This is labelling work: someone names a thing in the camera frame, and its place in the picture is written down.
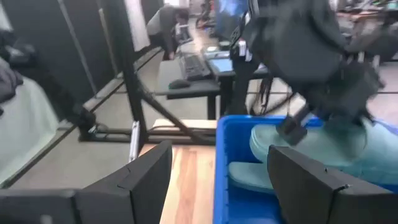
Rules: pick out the white cover cloth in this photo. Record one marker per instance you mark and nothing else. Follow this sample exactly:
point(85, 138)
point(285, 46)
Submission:
point(25, 130)

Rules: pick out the grey desk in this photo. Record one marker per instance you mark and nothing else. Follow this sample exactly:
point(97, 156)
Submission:
point(169, 70)

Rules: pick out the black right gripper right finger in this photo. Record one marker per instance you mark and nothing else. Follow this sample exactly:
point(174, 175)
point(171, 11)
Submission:
point(311, 199)

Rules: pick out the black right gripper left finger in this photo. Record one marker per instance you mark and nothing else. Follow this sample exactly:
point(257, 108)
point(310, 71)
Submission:
point(140, 193)

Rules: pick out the large blue screen monitor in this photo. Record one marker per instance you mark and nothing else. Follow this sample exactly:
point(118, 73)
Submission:
point(230, 15)

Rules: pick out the person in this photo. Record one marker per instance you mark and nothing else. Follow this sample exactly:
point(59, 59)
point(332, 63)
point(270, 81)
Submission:
point(164, 25)

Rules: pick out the blue plastic bin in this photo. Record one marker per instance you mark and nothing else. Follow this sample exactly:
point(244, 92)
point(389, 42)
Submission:
point(222, 174)

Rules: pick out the grey monitor with blue screen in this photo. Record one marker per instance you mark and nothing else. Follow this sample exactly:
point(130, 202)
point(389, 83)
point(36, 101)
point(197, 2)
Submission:
point(221, 65)

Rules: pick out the white board panel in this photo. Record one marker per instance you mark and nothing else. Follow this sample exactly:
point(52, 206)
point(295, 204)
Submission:
point(136, 25)

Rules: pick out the green slide sandal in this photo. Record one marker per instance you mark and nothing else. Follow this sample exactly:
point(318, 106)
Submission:
point(248, 177)
point(326, 152)

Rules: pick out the black computer mouse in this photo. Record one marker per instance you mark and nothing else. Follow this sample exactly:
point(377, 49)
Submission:
point(179, 84)

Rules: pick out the silver aluminium bracket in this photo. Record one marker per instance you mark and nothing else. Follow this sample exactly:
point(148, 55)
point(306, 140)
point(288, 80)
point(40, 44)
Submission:
point(134, 140)

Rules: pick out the dark cloth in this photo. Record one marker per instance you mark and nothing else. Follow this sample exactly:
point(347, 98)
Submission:
point(9, 81)

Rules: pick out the black keyboard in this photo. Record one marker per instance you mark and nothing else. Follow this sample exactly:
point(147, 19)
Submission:
point(194, 67)

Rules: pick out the black aluminium rig frame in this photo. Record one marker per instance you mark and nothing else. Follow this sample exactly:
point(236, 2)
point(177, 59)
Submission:
point(132, 81)

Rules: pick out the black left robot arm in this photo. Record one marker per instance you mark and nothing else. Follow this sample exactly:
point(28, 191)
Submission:
point(295, 37)

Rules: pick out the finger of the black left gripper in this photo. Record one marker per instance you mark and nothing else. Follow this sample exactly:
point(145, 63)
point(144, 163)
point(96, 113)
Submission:
point(292, 132)

